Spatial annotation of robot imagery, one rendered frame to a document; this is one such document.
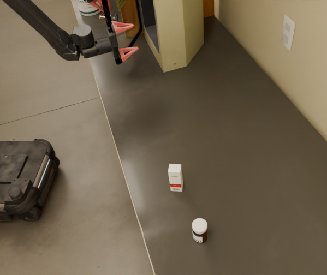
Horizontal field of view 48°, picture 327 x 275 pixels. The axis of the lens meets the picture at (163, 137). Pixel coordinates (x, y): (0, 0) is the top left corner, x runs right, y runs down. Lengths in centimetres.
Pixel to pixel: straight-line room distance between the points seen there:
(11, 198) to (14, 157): 35
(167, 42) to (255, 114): 48
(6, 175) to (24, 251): 46
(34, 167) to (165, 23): 130
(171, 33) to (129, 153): 55
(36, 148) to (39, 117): 65
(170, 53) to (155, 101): 24
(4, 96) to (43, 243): 159
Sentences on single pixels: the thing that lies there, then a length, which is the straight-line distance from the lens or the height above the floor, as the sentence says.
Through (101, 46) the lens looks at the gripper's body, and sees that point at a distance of 138.
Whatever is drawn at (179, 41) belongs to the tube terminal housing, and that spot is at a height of 107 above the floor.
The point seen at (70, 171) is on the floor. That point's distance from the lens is 262.
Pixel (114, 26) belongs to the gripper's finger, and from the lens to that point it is 137.
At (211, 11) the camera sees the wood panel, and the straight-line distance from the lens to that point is 205.
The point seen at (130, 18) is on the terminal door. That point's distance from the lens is 174.
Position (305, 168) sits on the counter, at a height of 94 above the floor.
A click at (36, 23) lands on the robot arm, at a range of 134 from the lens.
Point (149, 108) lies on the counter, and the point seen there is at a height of 94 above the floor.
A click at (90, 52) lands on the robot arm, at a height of 120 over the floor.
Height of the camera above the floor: 192
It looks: 46 degrees down
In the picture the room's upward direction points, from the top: 8 degrees counter-clockwise
